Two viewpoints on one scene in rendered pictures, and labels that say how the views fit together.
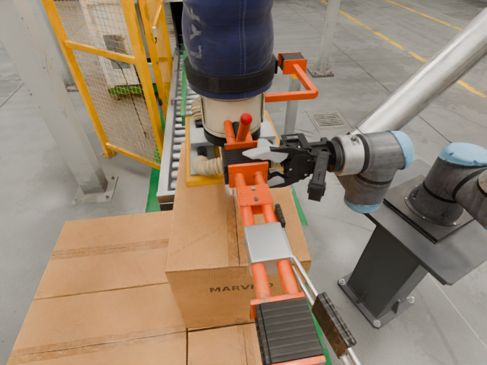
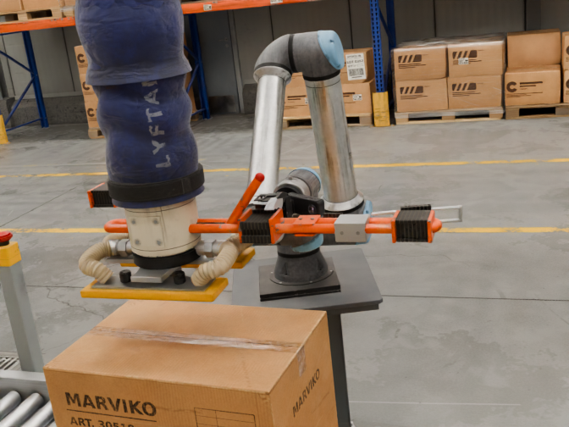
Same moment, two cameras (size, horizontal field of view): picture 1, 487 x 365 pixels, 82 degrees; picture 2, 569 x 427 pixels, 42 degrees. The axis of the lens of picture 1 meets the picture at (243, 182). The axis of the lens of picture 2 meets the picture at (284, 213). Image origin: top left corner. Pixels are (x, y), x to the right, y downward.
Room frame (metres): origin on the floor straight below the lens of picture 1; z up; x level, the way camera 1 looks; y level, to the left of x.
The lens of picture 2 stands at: (-0.33, 1.41, 1.77)
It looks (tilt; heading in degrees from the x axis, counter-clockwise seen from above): 17 degrees down; 298
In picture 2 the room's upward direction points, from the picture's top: 7 degrees counter-clockwise
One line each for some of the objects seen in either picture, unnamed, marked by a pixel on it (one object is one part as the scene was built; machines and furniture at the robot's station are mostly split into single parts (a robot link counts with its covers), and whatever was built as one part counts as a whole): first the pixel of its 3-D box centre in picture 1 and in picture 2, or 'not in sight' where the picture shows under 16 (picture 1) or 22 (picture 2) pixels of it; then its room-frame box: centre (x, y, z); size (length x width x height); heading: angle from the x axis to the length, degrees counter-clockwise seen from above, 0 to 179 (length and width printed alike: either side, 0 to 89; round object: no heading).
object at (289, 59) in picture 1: (291, 62); (108, 195); (1.06, -0.18, 1.24); 0.09 x 0.08 x 0.05; 99
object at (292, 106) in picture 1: (288, 136); (34, 371); (1.69, -0.32, 0.50); 0.07 x 0.07 x 1.00; 8
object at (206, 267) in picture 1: (234, 224); (200, 407); (0.70, 0.04, 0.74); 0.60 x 0.40 x 0.40; 5
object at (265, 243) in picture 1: (265, 248); (352, 228); (0.26, -0.04, 1.23); 0.07 x 0.07 x 0.04; 9
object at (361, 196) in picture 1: (364, 185); (301, 227); (0.53, -0.31, 1.12); 0.12 x 0.09 x 0.12; 11
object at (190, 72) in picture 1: (231, 66); (157, 179); (0.72, 0.03, 1.36); 0.23 x 0.23 x 0.04
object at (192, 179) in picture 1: (201, 141); (152, 281); (0.71, 0.13, 1.14); 0.34 x 0.10 x 0.05; 9
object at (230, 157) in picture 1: (245, 163); (261, 225); (0.48, 0.00, 1.24); 0.10 x 0.08 x 0.06; 99
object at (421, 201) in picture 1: (439, 195); (299, 259); (0.79, -0.78, 0.82); 0.19 x 0.19 x 0.10
